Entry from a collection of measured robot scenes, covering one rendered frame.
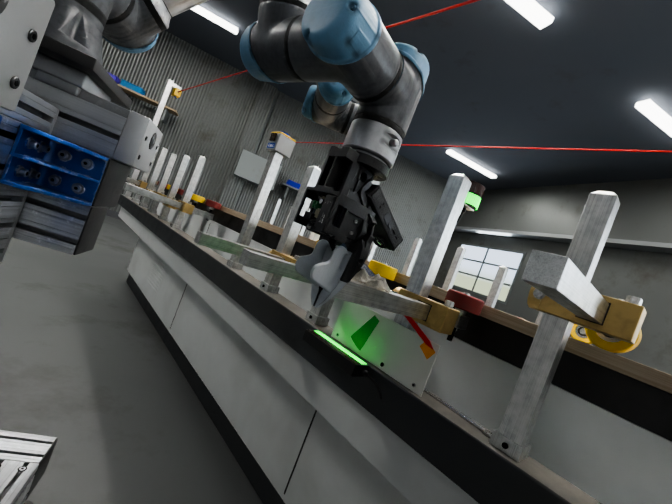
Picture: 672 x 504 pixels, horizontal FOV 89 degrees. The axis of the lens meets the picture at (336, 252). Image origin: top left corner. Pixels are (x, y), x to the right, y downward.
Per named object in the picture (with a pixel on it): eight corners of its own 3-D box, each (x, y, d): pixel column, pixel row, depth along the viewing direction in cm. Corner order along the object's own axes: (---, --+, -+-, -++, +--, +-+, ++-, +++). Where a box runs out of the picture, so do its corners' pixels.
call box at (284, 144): (273, 151, 122) (281, 131, 121) (264, 150, 127) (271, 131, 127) (289, 160, 126) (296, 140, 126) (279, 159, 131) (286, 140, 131)
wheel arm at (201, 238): (196, 247, 84) (202, 231, 84) (191, 244, 86) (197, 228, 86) (322, 282, 114) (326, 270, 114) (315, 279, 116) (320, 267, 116)
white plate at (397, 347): (419, 396, 62) (439, 345, 62) (330, 335, 81) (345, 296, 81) (421, 396, 62) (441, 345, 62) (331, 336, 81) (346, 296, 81)
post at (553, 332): (502, 493, 51) (619, 190, 50) (480, 476, 53) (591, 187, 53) (510, 488, 53) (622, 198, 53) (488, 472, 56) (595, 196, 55)
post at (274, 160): (230, 267, 123) (275, 151, 123) (225, 264, 127) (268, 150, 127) (241, 270, 127) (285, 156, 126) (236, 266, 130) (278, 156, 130)
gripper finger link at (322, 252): (277, 292, 47) (302, 230, 47) (308, 300, 51) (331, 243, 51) (289, 300, 45) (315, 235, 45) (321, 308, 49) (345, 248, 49)
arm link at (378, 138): (373, 145, 53) (416, 147, 47) (362, 173, 53) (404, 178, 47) (341, 119, 48) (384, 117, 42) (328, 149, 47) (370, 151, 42)
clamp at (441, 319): (439, 333, 63) (449, 307, 63) (384, 306, 73) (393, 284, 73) (452, 336, 67) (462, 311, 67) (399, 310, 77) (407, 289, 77)
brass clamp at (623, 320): (630, 342, 44) (644, 305, 44) (522, 304, 54) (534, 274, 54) (634, 345, 49) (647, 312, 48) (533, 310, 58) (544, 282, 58)
